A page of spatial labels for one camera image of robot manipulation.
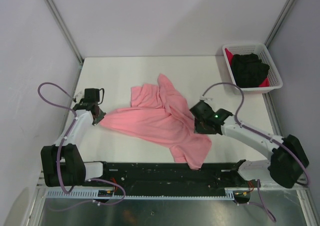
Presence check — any pink t shirt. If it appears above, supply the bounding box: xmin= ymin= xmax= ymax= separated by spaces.
xmin=100 ymin=74 xmax=212 ymax=170

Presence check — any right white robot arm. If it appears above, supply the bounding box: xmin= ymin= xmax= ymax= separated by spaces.
xmin=190 ymin=100 xmax=309 ymax=189

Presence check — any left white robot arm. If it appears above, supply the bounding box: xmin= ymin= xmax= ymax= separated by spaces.
xmin=40 ymin=103 xmax=111 ymax=191

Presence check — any black t shirt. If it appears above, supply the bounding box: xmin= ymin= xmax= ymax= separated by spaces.
xmin=229 ymin=53 xmax=270 ymax=88

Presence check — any white plastic basket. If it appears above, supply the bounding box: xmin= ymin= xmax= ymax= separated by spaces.
xmin=222 ymin=42 xmax=283 ymax=94

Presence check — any red t shirt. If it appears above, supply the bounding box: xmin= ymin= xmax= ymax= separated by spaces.
xmin=225 ymin=48 xmax=234 ymax=65

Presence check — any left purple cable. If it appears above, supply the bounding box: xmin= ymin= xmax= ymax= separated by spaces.
xmin=37 ymin=82 xmax=127 ymax=211

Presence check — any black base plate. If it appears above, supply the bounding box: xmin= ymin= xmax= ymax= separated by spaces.
xmin=84 ymin=162 xmax=257 ymax=197

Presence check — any grey slotted cable duct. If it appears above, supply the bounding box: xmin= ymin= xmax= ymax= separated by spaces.
xmin=46 ymin=188 xmax=253 ymax=201

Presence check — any left aluminium frame post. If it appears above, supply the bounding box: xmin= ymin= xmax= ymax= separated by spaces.
xmin=37 ymin=0 xmax=85 ymax=63

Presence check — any aluminium frame post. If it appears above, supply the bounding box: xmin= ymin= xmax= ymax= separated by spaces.
xmin=37 ymin=0 xmax=85 ymax=63
xmin=264 ymin=0 xmax=297 ymax=48

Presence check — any right aluminium frame post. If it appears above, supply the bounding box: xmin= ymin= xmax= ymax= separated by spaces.
xmin=264 ymin=0 xmax=297 ymax=48

